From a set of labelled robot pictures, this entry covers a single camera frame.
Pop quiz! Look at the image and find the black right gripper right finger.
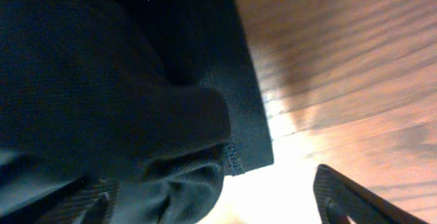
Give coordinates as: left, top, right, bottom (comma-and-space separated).
313, 164, 427, 224

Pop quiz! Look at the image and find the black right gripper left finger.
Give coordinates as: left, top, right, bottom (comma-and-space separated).
1, 177, 118, 224

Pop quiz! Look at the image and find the black t-shirt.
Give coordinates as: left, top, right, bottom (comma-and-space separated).
1, 0, 274, 223

